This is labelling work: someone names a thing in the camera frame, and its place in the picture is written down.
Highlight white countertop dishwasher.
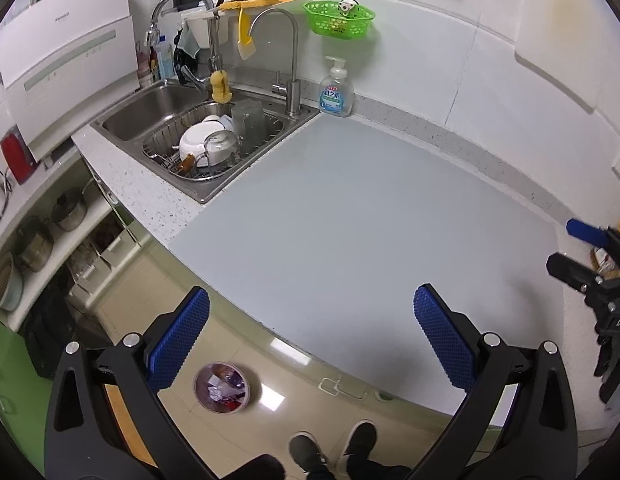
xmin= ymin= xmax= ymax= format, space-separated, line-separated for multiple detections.
xmin=0 ymin=0 xmax=141 ymax=163

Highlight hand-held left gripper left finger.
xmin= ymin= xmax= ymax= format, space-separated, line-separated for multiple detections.
xmin=44 ymin=285 xmax=213 ymax=480

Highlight black box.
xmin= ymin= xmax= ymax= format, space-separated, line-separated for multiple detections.
xmin=25 ymin=280 xmax=116 ymax=381

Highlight hand soap pump bottle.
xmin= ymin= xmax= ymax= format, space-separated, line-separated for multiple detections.
xmin=318 ymin=56 xmax=354 ymax=118

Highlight stainless steel sink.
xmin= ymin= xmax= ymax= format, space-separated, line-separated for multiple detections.
xmin=90 ymin=79 xmax=321 ymax=205

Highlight large steel pot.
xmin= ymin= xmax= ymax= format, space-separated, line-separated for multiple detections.
xmin=15 ymin=220 xmax=56 ymax=273

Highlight white storage bins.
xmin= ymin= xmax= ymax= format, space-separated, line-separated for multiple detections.
xmin=70 ymin=215 xmax=141 ymax=306

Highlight slim steel gooseneck faucet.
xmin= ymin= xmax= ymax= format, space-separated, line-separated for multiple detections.
xmin=248 ymin=8 xmax=301 ymax=117

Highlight person's shoe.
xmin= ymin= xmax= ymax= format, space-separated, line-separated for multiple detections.
xmin=342 ymin=421 xmax=378 ymax=466
xmin=289 ymin=433 xmax=328 ymax=473

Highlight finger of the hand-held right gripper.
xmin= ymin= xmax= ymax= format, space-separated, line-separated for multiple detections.
xmin=566 ymin=218 xmax=620 ymax=266
xmin=546 ymin=253 xmax=605 ymax=295

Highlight pale basin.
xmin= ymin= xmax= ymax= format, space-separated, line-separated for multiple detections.
xmin=0 ymin=252 xmax=25 ymax=311

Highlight brown bottle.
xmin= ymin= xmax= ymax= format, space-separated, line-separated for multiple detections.
xmin=136 ymin=42 xmax=158 ymax=90

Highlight pink trash bin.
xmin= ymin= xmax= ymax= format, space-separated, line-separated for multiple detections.
xmin=193 ymin=362 xmax=253 ymax=415

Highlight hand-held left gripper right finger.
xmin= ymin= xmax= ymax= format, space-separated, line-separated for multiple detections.
xmin=405 ymin=283 xmax=579 ymax=480

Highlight white bottle blue label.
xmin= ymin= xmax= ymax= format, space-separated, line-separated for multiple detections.
xmin=157 ymin=35 xmax=175 ymax=80

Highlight chrome pull-out faucet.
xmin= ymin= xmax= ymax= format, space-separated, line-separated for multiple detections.
xmin=146 ymin=0 xmax=223 ymax=93

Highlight brown packet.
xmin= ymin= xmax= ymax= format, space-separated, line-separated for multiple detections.
xmin=590 ymin=246 xmax=620 ymax=281

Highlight person's right shoe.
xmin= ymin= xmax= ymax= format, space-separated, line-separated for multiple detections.
xmin=342 ymin=421 xmax=378 ymax=466

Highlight clear glass container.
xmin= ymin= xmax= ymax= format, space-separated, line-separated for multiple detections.
xmin=231 ymin=99 xmax=267 ymax=146

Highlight white cable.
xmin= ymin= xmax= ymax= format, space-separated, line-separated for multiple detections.
xmin=0 ymin=160 xmax=16 ymax=241

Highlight yellow dish brush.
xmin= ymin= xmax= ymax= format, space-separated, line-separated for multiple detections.
xmin=236 ymin=7 xmax=257 ymax=60

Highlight green plastic basket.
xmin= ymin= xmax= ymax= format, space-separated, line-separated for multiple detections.
xmin=303 ymin=0 xmax=377 ymax=41

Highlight person's dark trousers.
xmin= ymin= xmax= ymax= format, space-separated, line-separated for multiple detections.
xmin=225 ymin=452 xmax=415 ymax=480

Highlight green cabinet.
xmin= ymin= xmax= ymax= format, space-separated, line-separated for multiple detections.
xmin=0 ymin=312 xmax=56 ymax=466

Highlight yellow sponge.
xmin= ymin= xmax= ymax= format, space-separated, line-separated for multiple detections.
xmin=210 ymin=71 xmax=234 ymax=104

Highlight yellow flat board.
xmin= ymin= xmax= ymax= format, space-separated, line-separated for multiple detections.
xmin=217 ymin=0 xmax=298 ymax=11

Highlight white bowl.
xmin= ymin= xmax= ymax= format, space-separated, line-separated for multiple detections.
xmin=179 ymin=124 xmax=221 ymax=158

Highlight wire dish rack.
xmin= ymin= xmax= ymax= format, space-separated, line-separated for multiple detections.
xmin=142 ymin=101 xmax=285 ymax=181

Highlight red container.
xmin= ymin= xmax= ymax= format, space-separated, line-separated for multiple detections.
xmin=0 ymin=129 xmax=38 ymax=186

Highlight steel pot with lid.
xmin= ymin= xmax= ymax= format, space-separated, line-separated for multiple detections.
xmin=50 ymin=187 xmax=88 ymax=233

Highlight dark hanging cloth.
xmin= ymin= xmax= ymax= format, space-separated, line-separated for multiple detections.
xmin=175 ymin=25 xmax=203 ymax=61

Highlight person's left shoe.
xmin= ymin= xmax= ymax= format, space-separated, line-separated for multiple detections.
xmin=289 ymin=433 xmax=328 ymax=473

